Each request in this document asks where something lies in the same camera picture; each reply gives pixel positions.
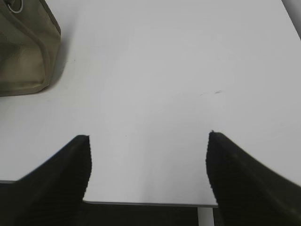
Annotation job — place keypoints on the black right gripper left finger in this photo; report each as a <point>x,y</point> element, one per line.
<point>52,194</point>

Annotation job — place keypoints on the khaki yellow canvas bag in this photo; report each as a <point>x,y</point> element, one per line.
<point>30,38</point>

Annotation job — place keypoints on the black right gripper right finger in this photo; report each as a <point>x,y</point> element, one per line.
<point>247,192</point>

